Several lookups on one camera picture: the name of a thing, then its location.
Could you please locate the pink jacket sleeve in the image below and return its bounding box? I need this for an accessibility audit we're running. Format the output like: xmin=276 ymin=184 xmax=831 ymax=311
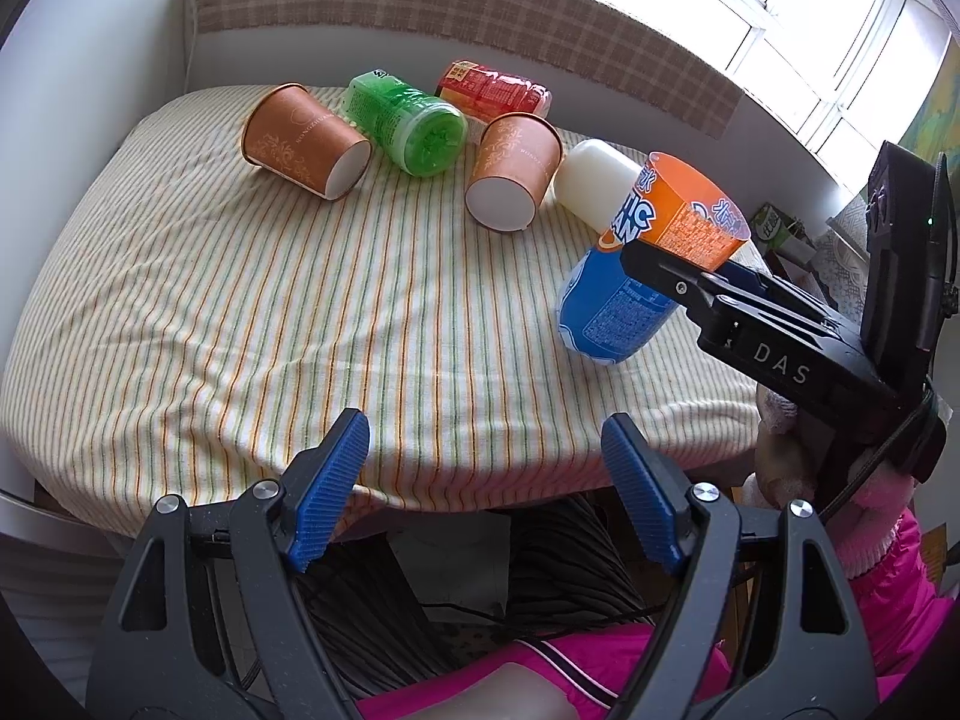
xmin=827 ymin=461 xmax=958 ymax=700

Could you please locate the green paper bag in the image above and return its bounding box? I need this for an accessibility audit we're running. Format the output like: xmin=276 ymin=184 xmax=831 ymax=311
xmin=750 ymin=203 xmax=815 ymax=265

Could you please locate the white plastic cup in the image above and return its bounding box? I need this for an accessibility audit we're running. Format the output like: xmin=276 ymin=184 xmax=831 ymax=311
xmin=553 ymin=138 xmax=641 ymax=232

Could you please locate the wall map poster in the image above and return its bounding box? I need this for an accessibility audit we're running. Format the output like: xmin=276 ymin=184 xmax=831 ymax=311
xmin=900 ymin=39 xmax=960 ymax=174

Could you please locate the pink trousers leg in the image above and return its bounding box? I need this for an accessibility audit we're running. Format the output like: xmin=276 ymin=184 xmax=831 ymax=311
xmin=355 ymin=620 xmax=734 ymax=720

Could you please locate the hand in plush sleeve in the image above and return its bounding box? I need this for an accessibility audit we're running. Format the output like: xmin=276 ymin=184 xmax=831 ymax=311
xmin=754 ymin=385 xmax=828 ymax=509

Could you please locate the green plastic cup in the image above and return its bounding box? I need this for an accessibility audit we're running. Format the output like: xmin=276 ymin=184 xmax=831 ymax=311
xmin=343 ymin=68 xmax=469 ymax=179

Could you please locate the small orange paper cup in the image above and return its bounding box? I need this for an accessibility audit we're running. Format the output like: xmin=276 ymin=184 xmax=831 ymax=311
xmin=239 ymin=83 xmax=373 ymax=202

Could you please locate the blue orange noodle cup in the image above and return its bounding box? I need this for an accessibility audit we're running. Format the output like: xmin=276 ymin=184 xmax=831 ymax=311
xmin=556 ymin=151 xmax=750 ymax=364

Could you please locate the checkered sill cloth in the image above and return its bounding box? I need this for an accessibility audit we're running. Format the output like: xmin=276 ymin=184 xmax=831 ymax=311
xmin=194 ymin=0 xmax=743 ymax=138

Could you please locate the large orange paper cup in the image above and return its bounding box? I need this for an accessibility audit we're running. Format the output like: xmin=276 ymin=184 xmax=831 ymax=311
xmin=464 ymin=112 xmax=563 ymax=232

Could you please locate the red noodle cup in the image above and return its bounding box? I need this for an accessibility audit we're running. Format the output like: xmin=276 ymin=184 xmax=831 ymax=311
xmin=434 ymin=59 xmax=553 ymax=122

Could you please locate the striped table cloth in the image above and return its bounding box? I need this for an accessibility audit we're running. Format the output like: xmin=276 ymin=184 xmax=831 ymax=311
xmin=2 ymin=86 xmax=758 ymax=534

